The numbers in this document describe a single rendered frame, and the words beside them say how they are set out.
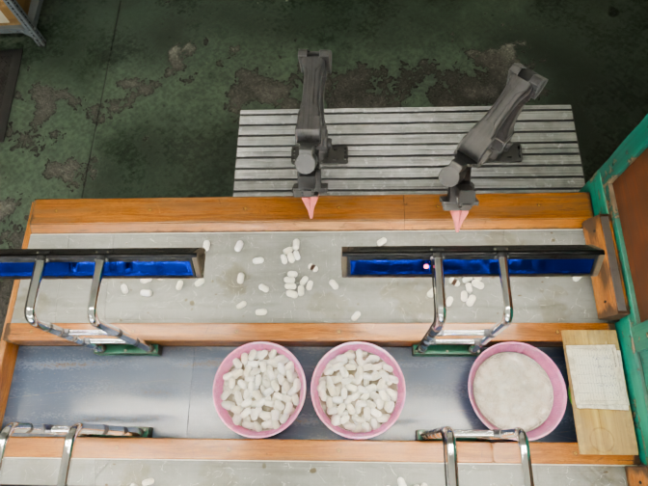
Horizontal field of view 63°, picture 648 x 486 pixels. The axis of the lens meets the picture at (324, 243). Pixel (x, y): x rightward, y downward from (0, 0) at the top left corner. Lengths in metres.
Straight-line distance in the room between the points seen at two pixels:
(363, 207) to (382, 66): 1.41
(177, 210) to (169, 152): 1.08
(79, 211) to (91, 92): 1.40
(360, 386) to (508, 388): 0.42
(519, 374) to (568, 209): 0.54
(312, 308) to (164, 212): 0.58
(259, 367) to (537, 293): 0.86
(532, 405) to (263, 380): 0.76
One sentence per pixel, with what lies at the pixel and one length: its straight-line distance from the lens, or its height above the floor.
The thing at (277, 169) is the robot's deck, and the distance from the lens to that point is 1.92.
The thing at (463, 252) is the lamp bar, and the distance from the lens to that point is 1.31.
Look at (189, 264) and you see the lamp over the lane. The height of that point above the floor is 1.09.
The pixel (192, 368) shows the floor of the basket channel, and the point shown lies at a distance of 1.73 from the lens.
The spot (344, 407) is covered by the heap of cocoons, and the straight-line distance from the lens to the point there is 1.58.
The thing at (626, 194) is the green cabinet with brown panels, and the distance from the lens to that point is 1.72.
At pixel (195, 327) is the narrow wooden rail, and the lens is 1.66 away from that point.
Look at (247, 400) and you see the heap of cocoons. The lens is 1.61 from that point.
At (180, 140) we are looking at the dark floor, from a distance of 2.87.
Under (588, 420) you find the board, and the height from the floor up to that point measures 0.78.
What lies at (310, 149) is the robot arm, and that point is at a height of 1.07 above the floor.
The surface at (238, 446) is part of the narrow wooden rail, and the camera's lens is 1.59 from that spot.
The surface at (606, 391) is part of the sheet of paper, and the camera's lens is 1.69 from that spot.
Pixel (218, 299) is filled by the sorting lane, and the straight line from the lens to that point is 1.69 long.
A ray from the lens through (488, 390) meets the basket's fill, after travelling 1.64.
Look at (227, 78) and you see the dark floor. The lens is 3.03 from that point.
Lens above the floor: 2.32
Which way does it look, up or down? 69 degrees down
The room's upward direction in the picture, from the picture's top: 8 degrees counter-clockwise
